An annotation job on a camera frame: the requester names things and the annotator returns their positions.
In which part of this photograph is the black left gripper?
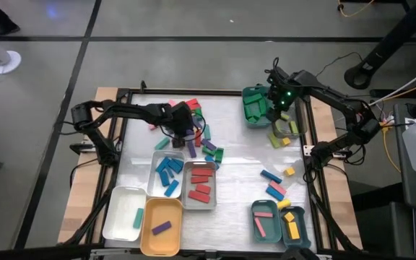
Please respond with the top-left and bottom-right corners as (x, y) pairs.
(159, 101), (195, 149)

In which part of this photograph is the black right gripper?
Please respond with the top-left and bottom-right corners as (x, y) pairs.
(266, 66), (299, 123)

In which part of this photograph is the silver mounting plate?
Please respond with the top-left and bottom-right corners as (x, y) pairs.
(303, 144), (320, 157)

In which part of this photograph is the white plastic bin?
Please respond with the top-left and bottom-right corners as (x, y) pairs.
(101, 185), (148, 242)
(146, 149), (186, 199)

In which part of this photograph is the grey plastic bin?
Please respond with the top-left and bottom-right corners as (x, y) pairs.
(181, 160), (218, 211)

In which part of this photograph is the orange plastic bin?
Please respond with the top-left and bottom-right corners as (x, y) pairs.
(139, 196), (184, 257)

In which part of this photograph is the dark teal plastic bin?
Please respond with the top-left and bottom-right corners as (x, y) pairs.
(279, 206), (311, 250)

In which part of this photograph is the black floor stand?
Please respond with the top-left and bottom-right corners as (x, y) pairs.
(343, 0), (416, 91)

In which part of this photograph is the black floor cable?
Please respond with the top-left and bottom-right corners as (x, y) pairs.
(316, 51), (364, 79)

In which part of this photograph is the white cable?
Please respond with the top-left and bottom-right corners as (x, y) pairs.
(370, 59), (416, 108)

